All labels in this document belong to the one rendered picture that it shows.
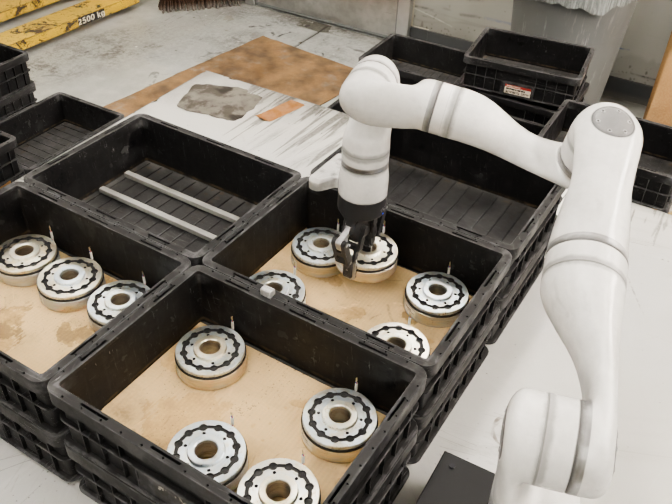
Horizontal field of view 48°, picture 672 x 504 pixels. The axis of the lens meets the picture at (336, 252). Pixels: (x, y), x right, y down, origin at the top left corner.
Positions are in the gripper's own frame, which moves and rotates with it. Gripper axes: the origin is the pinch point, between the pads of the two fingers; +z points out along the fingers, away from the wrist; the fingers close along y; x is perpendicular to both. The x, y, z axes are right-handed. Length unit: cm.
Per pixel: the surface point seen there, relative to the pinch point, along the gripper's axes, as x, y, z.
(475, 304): -21.8, -3.4, -4.8
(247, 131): 61, 48, 19
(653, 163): -27, 133, 40
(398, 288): -6.3, 3.6, 5.4
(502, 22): 76, 275, 69
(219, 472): -5.9, -42.7, 1.9
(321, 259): 6.7, -0.4, 2.5
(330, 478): -16.9, -34.0, 4.9
